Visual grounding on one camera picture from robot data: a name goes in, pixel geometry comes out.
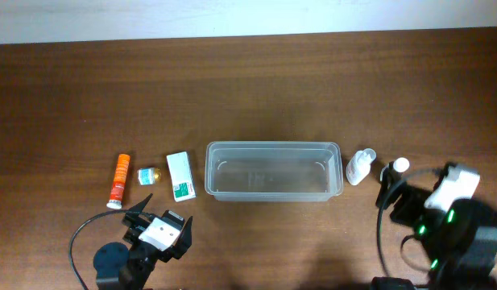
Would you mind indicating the dark bottle white cap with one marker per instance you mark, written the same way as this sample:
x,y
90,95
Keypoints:
x,y
394,170

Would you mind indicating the orange tablet tube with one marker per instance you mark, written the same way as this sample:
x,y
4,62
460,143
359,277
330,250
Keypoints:
x,y
119,182

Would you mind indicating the white green medicine box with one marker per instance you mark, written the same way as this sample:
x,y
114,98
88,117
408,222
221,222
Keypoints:
x,y
181,176

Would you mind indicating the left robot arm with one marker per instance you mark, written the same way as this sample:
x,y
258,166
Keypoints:
x,y
121,265

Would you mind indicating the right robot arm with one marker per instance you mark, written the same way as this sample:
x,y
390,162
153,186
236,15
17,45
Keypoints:
x,y
460,243

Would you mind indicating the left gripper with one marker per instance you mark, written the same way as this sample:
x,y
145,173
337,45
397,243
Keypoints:
x,y
134,223

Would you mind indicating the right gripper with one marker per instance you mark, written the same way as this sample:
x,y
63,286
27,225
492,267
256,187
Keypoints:
x,y
412,196

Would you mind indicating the white squeeze bottle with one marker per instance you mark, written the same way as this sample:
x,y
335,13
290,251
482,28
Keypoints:
x,y
360,165

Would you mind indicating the clear plastic container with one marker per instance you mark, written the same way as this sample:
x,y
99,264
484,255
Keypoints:
x,y
279,171

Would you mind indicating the small blue-labelled gold-cap bottle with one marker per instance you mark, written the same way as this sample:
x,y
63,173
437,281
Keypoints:
x,y
148,176

